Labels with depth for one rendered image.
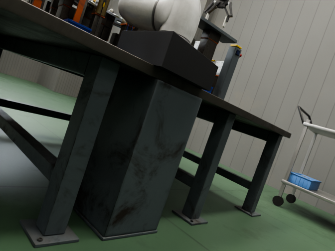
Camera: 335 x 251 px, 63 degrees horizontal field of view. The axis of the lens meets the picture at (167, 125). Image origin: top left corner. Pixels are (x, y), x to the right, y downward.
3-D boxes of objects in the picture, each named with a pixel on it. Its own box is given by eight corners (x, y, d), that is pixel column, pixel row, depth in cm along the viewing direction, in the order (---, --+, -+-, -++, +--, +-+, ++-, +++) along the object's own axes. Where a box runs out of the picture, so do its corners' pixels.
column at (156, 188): (156, 232, 128) (204, 99, 124) (102, 241, 105) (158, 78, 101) (119, 202, 149) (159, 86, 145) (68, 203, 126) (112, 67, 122)
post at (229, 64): (214, 106, 206) (234, 50, 204) (222, 108, 200) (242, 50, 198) (208, 103, 202) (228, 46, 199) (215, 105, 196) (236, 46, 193)
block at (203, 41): (191, 96, 191) (213, 35, 189) (199, 98, 185) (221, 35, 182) (181, 92, 185) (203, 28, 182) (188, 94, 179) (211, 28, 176)
